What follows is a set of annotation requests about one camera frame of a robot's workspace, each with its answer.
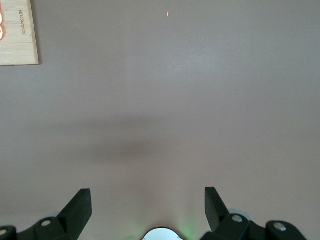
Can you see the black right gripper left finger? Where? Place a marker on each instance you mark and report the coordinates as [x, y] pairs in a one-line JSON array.
[[72, 215]]

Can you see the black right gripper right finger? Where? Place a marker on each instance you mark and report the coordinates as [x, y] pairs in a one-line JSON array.
[[220, 217]]

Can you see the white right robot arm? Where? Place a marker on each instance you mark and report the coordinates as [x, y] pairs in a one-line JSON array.
[[161, 233]]

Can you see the brown table cover sheet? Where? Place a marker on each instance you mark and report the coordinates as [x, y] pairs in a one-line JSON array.
[[160, 100]]

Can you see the wooden cutting board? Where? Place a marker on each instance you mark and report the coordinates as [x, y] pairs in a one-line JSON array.
[[20, 45]]

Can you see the orange slice toy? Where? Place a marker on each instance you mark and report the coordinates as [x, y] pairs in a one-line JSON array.
[[1, 17], [2, 32]]

